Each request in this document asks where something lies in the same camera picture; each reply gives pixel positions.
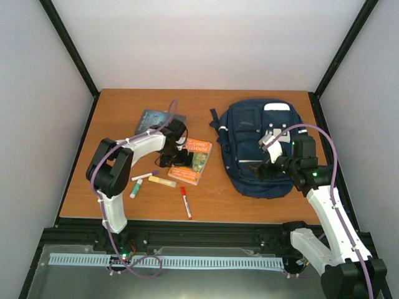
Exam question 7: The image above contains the black frame post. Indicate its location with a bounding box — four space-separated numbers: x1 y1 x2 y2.
39 0 100 96
313 0 380 97

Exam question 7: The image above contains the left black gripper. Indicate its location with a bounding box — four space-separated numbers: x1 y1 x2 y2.
160 146 195 169

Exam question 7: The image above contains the purple capped white marker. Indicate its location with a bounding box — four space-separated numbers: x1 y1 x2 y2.
131 171 160 181

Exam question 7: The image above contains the yellow highlighter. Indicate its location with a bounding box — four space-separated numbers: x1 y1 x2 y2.
148 176 176 187

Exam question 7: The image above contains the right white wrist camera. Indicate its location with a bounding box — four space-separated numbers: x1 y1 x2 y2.
259 135 282 163

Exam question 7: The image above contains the red marker pen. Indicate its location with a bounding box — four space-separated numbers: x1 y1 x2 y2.
180 186 193 220

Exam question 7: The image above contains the dark blue fantasy book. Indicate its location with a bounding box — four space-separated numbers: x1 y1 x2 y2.
135 109 187 137

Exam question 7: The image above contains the green white glue stick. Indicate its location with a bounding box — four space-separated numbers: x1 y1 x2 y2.
130 179 143 198

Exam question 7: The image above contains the left black frame post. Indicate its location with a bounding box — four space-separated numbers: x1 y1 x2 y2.
39 0 100 96

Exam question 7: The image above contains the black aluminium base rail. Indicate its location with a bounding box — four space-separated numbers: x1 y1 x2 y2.
40 217 373 259

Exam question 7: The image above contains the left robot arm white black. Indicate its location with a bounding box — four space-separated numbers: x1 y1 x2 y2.
86 119 193 251

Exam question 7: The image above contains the orange green thick paperback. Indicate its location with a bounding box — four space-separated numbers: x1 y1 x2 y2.
168 138 213 186

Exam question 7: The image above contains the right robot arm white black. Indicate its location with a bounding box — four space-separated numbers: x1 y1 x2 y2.
249 135 387 298

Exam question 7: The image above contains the light blue slotted cable duct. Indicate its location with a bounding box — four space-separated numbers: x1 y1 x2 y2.
48 253 284 272

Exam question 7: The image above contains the right black frame post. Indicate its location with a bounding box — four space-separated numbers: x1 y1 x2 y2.
313 0 380 97

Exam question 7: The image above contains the navy blue student backpack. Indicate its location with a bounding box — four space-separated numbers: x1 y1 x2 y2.
209 98 302 199

